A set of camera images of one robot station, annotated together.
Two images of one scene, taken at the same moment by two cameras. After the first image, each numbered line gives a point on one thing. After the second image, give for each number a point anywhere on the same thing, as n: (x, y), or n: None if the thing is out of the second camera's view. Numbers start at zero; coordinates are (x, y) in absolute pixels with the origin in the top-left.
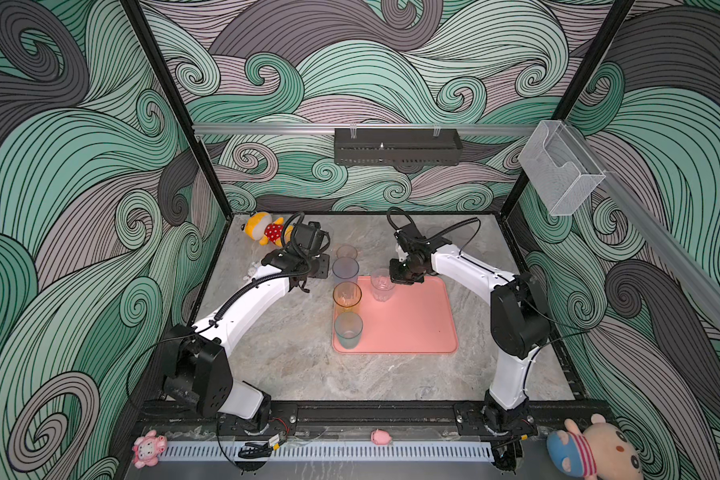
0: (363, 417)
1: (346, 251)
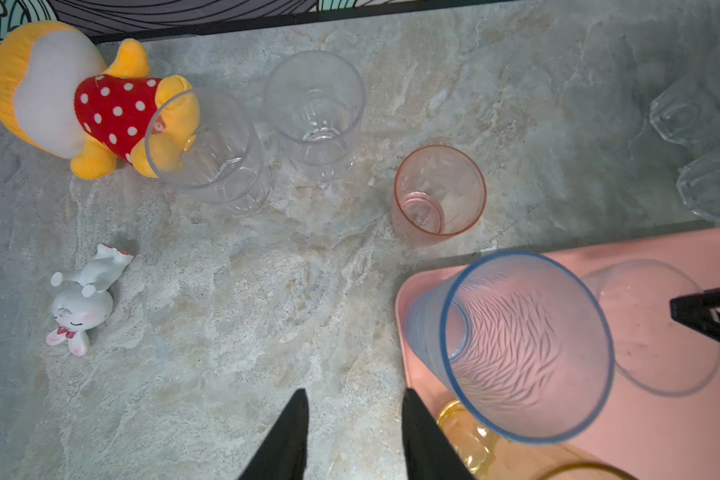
0: None
1: (439, 192)
